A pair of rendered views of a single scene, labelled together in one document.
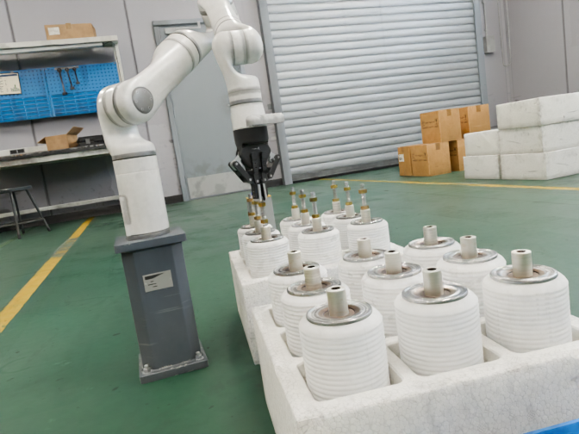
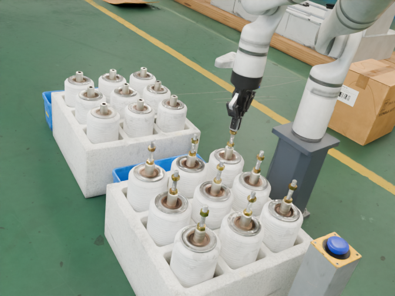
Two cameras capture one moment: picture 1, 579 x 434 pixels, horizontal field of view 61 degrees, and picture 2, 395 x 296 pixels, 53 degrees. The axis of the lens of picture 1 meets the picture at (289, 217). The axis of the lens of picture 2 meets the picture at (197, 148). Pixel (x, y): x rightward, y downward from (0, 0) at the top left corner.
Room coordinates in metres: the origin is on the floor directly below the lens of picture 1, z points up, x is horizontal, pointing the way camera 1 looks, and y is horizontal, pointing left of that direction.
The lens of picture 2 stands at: (1.86, -0.43, 0.83)
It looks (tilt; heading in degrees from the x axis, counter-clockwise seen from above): 32 degrees down; 153
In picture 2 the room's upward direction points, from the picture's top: 11 degrees clockwise
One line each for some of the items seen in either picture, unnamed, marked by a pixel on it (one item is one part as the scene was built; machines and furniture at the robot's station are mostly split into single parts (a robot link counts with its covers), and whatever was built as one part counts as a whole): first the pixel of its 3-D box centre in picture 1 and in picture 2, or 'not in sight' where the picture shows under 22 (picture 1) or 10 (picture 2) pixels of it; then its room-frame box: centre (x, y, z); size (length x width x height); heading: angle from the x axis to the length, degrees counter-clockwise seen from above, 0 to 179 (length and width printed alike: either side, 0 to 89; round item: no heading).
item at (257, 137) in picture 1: (252, 146); (244, 87); (1.08, 0.06, 0.46); 0.08 x 0.08 x 0.09
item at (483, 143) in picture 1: (501, 140); not in sight; (3.84, -1.73, 0.27); 0.39 x 0.39 x 0.18; 19
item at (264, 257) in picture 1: (272, 277); (221, 182); (1.08, 0.06, 0.16); 0.10 x 0.10 x 0.18
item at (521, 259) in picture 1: (521, 264); (79, 76); (0.58, -0.27, 0.26); 0.02 x 0.02 x 0.03
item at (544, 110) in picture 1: (539, 111); not in sight; (3.44, -1.83, 0.45); 0.39 x 0.39 x 0.18; 18
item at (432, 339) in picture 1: (441, 365); (111, 101); (0.56, -0.16, 0.16); 0.10 x 0.10 x 0.18
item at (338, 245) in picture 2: not in sight; (337, 246); (1.49, 0.09, 0.32); 0.04 x 0.04 x 0.02
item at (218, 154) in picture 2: (266, 238); (227, 156); (1.08, 0.06, 0.25); 0.08 x 0.08 x 0.01
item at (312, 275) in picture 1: (313, 278); (157, 86); (0.65, -0.02, 0.26); 0.02 x 0.02 x 0.03
